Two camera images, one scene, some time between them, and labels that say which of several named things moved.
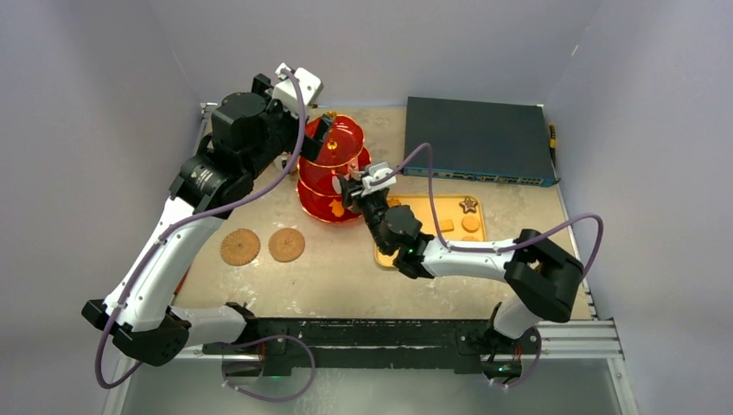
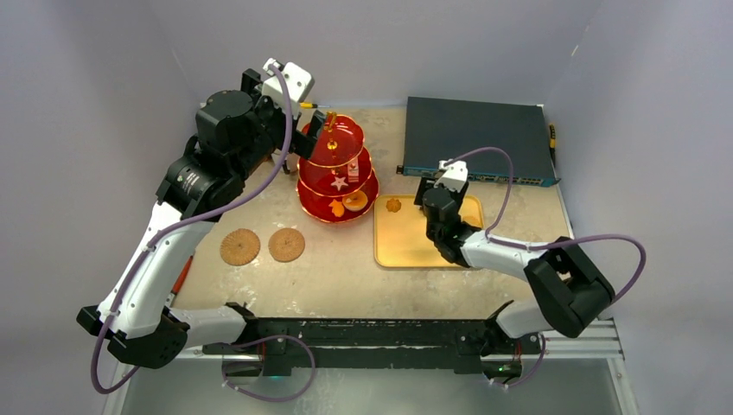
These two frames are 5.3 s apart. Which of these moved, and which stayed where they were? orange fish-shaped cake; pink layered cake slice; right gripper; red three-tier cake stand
Moved: right gripper
Stayed: pink layered cake slice; red three-tier cake stand; orange fish-shaped cake
